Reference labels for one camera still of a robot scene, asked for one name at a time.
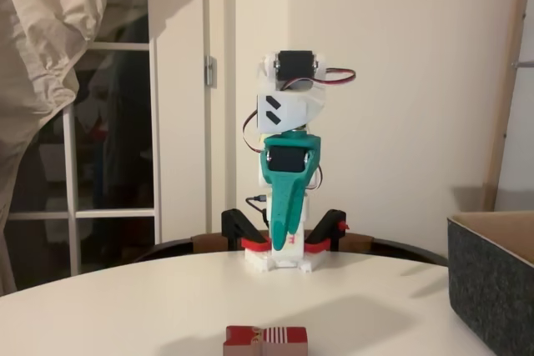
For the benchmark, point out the light wooden frame post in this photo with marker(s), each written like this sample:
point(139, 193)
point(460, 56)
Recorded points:
point(504, 122)

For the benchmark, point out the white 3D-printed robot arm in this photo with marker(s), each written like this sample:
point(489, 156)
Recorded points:
point(283, 112)

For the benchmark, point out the red and white block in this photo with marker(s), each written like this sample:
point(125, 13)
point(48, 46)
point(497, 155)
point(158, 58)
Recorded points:
point(267, 341)

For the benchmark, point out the silver door hinge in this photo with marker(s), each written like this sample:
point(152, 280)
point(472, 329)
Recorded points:
point(210, 72)

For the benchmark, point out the black clamp with red pad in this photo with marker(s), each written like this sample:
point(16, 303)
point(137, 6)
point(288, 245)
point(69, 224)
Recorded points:
point(329, 227)
point(229, 222)

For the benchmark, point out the translucent grey frame panel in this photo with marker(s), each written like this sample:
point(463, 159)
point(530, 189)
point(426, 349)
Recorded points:
point(526, 143)

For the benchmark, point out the dark grey felt bin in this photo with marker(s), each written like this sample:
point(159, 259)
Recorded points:
point(488, 289)

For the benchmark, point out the beige crumpled sheet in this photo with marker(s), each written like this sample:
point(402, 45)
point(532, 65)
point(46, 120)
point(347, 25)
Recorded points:
point(41, 39)

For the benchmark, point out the dark wooden chair back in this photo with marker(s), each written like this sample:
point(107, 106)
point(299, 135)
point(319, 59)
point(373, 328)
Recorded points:
point(208, 243)

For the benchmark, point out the white glazed door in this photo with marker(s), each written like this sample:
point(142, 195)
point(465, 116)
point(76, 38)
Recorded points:
point(154, 122)

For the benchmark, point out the thin metal rod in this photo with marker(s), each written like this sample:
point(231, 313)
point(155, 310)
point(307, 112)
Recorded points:
point(525, 64)

